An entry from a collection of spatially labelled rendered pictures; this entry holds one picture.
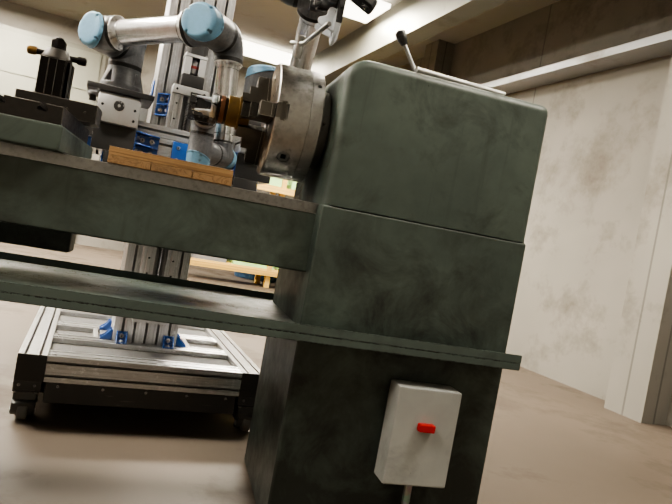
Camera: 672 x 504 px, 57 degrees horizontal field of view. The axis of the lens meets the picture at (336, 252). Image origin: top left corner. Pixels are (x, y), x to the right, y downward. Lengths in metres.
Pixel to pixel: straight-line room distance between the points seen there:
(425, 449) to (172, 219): 0.88
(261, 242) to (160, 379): 0.87
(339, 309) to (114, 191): 0.63
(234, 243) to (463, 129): 0.68
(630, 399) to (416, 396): 2.89
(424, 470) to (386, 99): 0.97
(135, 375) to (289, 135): 1.08
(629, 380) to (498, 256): 2.76
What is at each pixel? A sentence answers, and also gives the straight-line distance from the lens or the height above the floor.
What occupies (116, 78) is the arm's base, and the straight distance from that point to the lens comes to 2.40.
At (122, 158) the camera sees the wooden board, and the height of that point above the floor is 0.88.
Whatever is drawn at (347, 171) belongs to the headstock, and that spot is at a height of 0.96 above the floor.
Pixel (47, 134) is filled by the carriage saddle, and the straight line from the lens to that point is 1.58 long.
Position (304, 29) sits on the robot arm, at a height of 1.49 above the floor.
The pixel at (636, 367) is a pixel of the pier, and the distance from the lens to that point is 4.41.
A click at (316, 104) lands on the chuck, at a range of 1.69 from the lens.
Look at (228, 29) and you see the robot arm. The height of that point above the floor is 1.37.
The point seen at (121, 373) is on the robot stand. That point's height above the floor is 0.19.
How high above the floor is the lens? 0.78
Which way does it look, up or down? 1 degrees down
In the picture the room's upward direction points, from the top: 10 degrees clockwise
